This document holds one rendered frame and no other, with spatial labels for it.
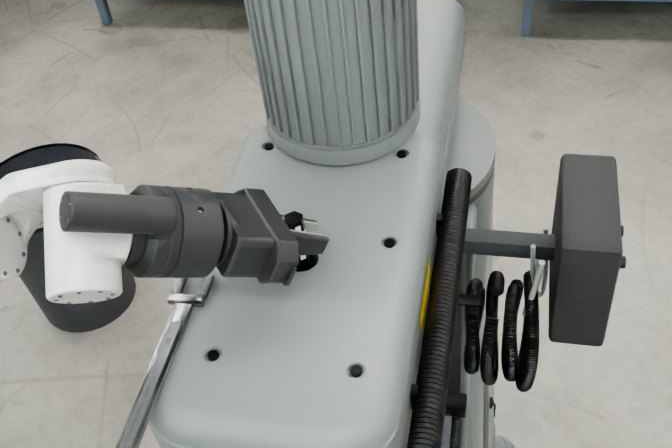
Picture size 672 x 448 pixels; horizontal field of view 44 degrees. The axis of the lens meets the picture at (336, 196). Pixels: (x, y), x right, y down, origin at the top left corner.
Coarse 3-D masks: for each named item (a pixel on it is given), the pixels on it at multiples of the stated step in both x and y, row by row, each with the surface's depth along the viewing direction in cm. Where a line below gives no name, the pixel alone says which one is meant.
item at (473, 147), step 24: (456, 120) 158; (480, 120) 157; (456, 144) 152; (480, 144) 152; (480, 168) 147; (480, 192) 147; (480, 216) 150; (480, 264) 152; (456, 312) 149; (456, 336) 154; (480, 336) 160; (456, 360) 160; (456, 384) 165; (480, 384) 171; (480, 408) 177; (480, 432) 183
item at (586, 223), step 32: (576, 160) 122; (608, 160) 121; (576, 192) 117; (608, 192) 117; (576, 224) 113; (608, 224) 112; (576, 256) 110; (608, 256) 109; (576, 288) 114; (608, 288) 113; (576, 320) 119
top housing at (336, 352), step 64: (256, 128) 108; (320, 192) 98; (384, 192) 97; (320, 256) 90; (384, 256) 89; (192, 320) 85; (256, 320) 85; (320, 320) 84; (384, 320) 83; (192, 384) 80; (256, 384) 79; (320, 384) 78; (384, 384) 78
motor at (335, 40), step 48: (288, 0) 86; (336, 0) 86; (384, 0) 87; (288, 48) 91; (336, 48) 89; (384, 48) 92; (288, 96) 96; (336, 96) 94; (384, 96) 96; (288, 144) 101; (336, 144) 99; (384, 144) 100
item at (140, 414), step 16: (176, 288) 88; (208, 288) 88; (176, 304) 86; (192, 304) 86; (176, 320) 85; (176, 336) 83; (160, 352) 82; (160, 368) 80; (144, 384) 79; (160, 384) 79; (144, 400) 78; (128, 416) 77; (144, 416) 77; (128, 432) 76; (144, 432) 76
